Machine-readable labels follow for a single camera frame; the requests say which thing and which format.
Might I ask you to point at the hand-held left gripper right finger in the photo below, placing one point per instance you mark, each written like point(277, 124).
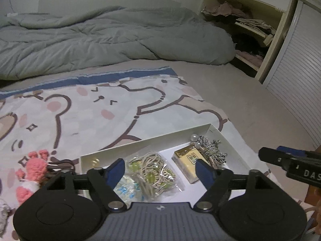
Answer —
point(203, 171)

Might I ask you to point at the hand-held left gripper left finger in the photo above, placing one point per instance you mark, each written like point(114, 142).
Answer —
point(116, 169)

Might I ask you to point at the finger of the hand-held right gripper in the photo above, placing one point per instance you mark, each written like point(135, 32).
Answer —
point(273, 157)
point(292, 151)

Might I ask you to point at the yellow tissue packet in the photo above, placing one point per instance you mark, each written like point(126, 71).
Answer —
point(186, 162)

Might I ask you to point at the blue floral fabric pouch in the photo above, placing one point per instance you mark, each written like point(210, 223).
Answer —
point(125, 188)

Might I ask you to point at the white cardboard box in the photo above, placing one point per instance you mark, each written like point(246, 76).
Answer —
point(165, 153)

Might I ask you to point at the brown hair claw clip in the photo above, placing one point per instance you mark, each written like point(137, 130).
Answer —
point(61, 165)

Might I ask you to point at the pink crochet doll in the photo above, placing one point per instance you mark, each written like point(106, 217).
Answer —
point(33, 168)

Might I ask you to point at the white lace roll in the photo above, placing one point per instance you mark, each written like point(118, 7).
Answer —
point(3, 216)

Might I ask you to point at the bear printed blanket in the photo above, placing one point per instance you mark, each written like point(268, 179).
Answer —
point(87, 115)

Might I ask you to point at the white roller shutter door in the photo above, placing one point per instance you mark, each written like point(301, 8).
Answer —
point(296, 67)

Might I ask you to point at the folded pink clothes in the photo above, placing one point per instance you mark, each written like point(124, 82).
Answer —
point(250, 59)

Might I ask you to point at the cream cubby shelf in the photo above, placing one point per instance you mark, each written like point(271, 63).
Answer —
point(273, 45)

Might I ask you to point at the dark clothes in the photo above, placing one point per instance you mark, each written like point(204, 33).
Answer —
point(248, 46)

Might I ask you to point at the folded beige clothes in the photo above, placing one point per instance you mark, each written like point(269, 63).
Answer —
point(258, 27)

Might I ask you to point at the grey quilt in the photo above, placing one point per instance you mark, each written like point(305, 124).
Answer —
point(100, 40)

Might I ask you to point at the pink crumpled clothes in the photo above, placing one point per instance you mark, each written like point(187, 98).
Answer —
point(220, 10)

